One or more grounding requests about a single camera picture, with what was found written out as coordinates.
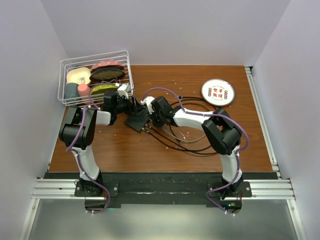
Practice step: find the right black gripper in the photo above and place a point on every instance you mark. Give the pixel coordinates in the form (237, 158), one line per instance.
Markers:
(157, 125)

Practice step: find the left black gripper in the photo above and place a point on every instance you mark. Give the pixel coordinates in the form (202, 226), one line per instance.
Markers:
(129, 108)

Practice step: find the black network switch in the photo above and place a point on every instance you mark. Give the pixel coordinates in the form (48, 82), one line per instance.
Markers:
(137, 117)

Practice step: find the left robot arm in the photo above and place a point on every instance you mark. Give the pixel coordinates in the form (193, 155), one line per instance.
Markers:
(78, 130)

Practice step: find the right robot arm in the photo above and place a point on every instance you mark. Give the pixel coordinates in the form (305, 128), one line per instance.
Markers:
(223, 133)

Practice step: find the yellow green dotted plate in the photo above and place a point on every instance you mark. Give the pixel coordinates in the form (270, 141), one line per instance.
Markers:
(102, 89)

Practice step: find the red dotted plate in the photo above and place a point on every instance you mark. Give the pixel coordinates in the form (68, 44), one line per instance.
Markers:
(107, 64)

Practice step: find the dark brown round plate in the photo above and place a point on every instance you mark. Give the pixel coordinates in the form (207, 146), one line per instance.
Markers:
(105, 74)

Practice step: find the white round printed plate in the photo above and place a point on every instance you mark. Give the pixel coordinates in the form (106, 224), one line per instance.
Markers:
(218, 92)

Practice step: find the pink cup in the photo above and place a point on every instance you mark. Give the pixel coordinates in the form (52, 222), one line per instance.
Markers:
(83, 92)

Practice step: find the beige square plate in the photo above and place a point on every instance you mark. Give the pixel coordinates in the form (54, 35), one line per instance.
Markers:
(79, 76)

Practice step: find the dark grey cup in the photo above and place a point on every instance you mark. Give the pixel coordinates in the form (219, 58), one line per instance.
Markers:
(71, 91)

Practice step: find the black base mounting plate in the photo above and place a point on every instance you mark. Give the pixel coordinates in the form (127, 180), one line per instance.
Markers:
(163, 188)

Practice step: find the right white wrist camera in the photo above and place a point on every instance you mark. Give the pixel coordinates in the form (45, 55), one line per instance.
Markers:
(147, 103)

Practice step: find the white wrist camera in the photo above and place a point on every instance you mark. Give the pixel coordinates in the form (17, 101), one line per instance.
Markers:
(123, 90)
(147, 103)

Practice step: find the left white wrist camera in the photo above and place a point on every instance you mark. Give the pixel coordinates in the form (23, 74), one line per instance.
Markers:
(123, 90)

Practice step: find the white wire dish rack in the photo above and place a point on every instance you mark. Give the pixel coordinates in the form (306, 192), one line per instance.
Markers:
(69, 64)

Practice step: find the aluminium frame rail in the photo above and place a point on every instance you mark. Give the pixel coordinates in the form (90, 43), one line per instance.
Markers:
(55, 213)

